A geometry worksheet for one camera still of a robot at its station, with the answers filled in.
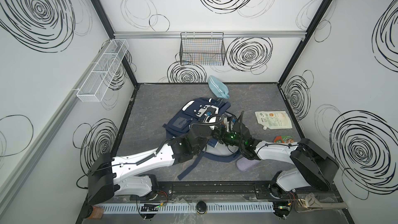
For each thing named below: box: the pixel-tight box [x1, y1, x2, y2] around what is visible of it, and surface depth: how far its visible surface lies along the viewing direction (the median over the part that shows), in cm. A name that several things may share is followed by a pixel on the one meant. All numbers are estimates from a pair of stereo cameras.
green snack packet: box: [273, 135, 295, 144], surface depth 93 cm
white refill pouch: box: [254, 110, 293, 131], surface depth 101 cm
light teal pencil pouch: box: [207, 75, 230, 100], surface depth 115 cm
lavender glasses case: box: [236, 156, 261, 172], surface depth 81 cm
